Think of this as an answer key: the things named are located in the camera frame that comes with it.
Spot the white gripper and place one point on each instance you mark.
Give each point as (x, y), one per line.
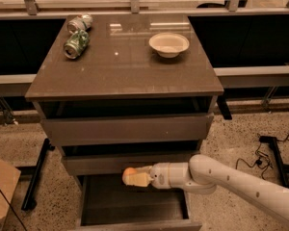
(160, 175)

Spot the orange fruit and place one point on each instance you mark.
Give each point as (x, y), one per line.
(127, 173)

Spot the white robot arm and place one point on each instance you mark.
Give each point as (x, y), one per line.
(201, 174)

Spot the open bottom drawer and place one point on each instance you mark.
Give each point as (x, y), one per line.
(109, 205)

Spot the top drawer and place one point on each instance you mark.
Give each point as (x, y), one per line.
(114, 130)

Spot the middle drawer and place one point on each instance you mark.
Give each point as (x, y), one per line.
(112, 164)

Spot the dark brown drawer cabinet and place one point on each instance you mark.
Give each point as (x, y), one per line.
(120, 75)

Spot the black left table leg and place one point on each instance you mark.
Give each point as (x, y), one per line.
(29, 202)

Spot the black table leg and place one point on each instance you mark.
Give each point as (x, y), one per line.
(29, 202)
(283, 169)

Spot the white paper bowl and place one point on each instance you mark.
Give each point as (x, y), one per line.
(169, 45)

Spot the black right table leg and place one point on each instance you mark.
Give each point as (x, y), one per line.
(283, 169)

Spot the cardboard box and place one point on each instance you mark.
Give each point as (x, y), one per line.
(9, 176)

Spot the green crushed soda can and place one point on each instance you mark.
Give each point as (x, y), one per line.
(76, 44)

